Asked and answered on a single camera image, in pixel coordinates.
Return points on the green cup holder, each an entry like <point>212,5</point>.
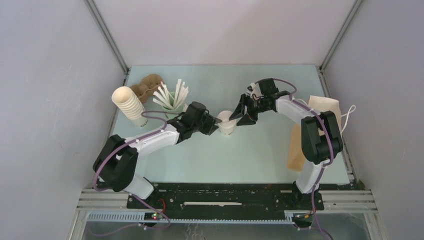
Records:
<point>171,113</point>

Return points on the single paper cup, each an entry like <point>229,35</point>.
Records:
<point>226,131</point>

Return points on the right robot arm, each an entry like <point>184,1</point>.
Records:
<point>284,102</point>

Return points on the black front rail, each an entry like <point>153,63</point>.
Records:
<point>225,203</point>

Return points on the white plastic cup lid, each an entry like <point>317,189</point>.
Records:
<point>225,117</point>

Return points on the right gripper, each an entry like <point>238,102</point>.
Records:
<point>250,118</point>

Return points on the brown paper bag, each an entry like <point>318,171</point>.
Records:
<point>308,140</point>

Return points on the stack of paper cups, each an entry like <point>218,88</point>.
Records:
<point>130,105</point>

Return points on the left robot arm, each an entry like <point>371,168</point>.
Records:
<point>117,161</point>

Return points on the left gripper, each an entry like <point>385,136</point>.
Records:
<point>210,128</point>

